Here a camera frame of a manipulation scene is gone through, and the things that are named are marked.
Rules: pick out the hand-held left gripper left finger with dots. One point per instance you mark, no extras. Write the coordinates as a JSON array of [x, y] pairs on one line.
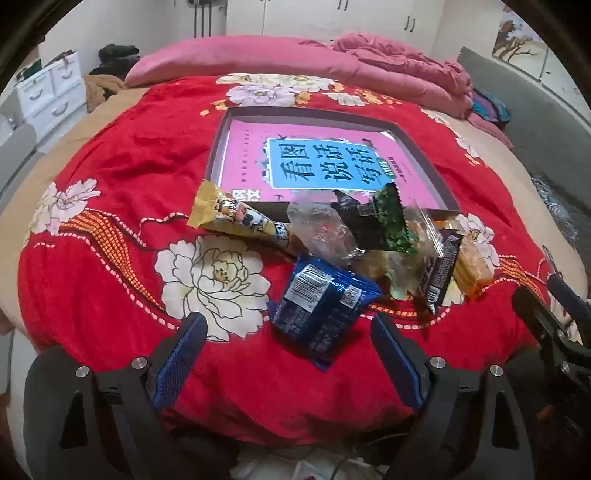
[[180, 360]]

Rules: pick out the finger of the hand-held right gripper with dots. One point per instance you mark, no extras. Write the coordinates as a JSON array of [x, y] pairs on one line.
[[535, 311], [570, 295]]

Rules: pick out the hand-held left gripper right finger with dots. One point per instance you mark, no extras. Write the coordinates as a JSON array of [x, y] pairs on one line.
[[397, 364]]

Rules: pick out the orange snack packet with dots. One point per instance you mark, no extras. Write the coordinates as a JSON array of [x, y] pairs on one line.
[[471, 267]]

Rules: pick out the blue snack packet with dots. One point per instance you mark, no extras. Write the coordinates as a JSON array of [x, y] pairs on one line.
[[318, 304]]

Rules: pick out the brown chocolate bar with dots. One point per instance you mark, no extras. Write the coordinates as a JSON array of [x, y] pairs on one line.
[[438, 272]]

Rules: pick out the black and green snack packet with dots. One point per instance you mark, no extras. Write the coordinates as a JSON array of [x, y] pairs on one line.
[[383, 221]]

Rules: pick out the clear packet with red sweet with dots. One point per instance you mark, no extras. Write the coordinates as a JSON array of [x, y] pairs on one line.
[[318, 230]]

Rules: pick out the yellow snack packet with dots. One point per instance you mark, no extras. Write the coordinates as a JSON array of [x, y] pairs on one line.
[[231, 212]]

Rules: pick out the shallow dark grey box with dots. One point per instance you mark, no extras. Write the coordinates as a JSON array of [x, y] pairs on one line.
[[221, 138]]

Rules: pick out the grey patterned cloth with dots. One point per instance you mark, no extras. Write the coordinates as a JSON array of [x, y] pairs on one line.
[[556, 207]]

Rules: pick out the grey padded headboard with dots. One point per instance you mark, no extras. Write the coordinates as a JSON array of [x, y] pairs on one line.
[[545, 120]]

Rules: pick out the red floral blanket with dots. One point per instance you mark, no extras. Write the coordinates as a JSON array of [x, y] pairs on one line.
[[138, 184]]

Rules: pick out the colourful striped cloth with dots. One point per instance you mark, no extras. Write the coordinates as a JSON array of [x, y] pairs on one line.
[[491, 108]]

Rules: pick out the pink book with blue label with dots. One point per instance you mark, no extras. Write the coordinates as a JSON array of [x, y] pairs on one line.
[[258, 152]]

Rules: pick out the brown knitted blanket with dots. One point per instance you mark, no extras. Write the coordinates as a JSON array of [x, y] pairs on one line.
[[99, 92]]

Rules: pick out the white drawer cabinet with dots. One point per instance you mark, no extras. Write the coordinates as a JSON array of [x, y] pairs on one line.
[[51, 87]]

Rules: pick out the dark clothes pile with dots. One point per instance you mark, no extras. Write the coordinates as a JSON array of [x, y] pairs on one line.
[[115, 57]]

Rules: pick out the pink quilt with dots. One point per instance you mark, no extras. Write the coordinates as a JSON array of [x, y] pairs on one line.
[[277, 60]]

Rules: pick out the white wardrobe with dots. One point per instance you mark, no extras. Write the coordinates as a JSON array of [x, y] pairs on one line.
[[300, 18]]

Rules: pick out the tree wall painting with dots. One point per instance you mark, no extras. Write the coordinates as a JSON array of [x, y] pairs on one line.
[[519, 32]]

